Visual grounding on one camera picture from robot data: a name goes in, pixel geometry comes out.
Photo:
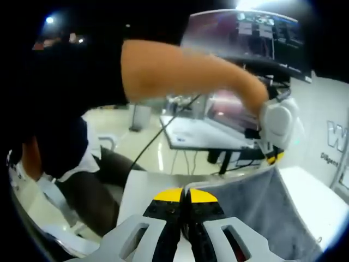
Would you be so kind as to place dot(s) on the grey towel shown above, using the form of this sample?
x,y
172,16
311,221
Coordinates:
x,y
259,207

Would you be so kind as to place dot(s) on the reddish display screen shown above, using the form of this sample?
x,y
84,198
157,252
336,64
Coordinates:
x,y
229,106

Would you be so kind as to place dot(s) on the person's brown trousers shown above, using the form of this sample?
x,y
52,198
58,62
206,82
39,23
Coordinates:
x,y
90,199

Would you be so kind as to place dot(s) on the white desk black legs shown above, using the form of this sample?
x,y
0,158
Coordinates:
x,y
207,133

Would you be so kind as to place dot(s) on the white chair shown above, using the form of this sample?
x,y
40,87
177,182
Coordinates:
x,y
79,244

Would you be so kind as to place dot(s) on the large hanging display monitor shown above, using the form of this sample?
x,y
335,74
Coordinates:
x,y
245,35

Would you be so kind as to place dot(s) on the grey floor bin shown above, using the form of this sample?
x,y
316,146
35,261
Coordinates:
x,y
139,117

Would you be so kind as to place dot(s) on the person in black shirt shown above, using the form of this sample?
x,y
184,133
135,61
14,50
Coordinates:
x,y
60,103

